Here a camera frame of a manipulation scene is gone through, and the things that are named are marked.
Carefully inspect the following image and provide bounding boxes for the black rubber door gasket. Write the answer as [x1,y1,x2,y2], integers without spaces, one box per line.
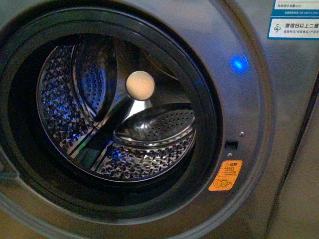
[0,6,219,224]

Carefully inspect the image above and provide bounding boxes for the white blue energy label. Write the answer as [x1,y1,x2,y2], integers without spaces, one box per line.
[267,0,319,40]

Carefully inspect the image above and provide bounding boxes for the stainless steel drum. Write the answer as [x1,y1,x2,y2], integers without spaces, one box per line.
[36,35,196,183]

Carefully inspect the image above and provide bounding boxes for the orange warning sticker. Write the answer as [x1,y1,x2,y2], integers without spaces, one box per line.
[208,160,243,191]

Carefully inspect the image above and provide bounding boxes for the grey front-load washing machine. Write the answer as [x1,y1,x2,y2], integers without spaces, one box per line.
[0,0,319,239]

